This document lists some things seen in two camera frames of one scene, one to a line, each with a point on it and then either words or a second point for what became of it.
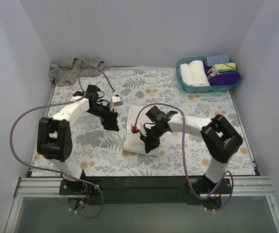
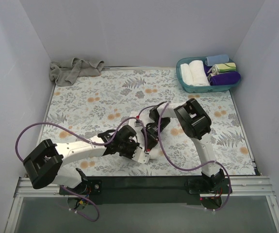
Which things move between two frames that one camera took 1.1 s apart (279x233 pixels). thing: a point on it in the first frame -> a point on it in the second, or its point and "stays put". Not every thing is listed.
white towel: (186, 74) stays put
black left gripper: (108, 117) -> (131, 147)
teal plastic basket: (205, 89) stays put
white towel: (199, 76) stays put
